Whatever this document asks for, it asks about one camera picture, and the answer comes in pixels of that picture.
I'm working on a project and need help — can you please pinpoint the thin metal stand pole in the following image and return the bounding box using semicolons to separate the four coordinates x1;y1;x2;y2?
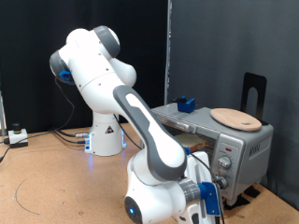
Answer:
0;90;7;137

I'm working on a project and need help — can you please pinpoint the glass oven door grey handle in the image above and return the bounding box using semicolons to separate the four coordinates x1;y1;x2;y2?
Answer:
160;118;221;157

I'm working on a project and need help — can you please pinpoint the oval wooden cutting board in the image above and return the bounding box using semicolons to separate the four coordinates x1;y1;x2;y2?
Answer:
209;107;263;133

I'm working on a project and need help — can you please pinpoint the blue cable clip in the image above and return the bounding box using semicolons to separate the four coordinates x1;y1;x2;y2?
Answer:
59;70;76;86

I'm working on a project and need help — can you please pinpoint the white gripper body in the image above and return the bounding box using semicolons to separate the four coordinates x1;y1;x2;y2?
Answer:
178;150;220;224

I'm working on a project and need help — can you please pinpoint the silver oven temperature knob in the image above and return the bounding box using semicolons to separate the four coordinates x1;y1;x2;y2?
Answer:
217;156;233;171

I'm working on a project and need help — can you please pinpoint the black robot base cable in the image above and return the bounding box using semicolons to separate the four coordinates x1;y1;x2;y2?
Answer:
52;130;88;145

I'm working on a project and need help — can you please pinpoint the black foam pad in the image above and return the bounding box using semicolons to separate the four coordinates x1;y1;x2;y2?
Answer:
223;194;250;211
244;186;262;199

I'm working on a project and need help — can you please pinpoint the white bread slice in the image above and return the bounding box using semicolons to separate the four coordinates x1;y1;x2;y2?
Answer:
175;133;210;153

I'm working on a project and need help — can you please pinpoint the blue fork grip block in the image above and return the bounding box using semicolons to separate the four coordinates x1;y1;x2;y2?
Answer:
177;97;196;114

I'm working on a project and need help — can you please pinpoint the silver oven timer knob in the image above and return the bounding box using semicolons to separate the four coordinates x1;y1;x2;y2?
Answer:
215;175;229;190

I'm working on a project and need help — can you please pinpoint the tall metal pole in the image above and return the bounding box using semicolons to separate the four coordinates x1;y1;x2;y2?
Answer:
164;0;174;105

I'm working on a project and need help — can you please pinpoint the black cable silver connector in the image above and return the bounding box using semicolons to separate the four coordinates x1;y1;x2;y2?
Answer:
50;126;92;139

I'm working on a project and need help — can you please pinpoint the long black hanging cable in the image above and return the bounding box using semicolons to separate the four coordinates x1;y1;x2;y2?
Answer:
0;77;77;162

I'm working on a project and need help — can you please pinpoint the black metal bookend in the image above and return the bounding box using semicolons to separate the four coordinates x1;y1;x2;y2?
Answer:
240;72;269;126

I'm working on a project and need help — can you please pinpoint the silver toaster oven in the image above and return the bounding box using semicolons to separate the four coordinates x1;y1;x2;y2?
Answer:
151;102;275;207

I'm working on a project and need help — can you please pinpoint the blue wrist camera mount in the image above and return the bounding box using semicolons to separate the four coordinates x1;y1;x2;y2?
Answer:
198;181;221;217

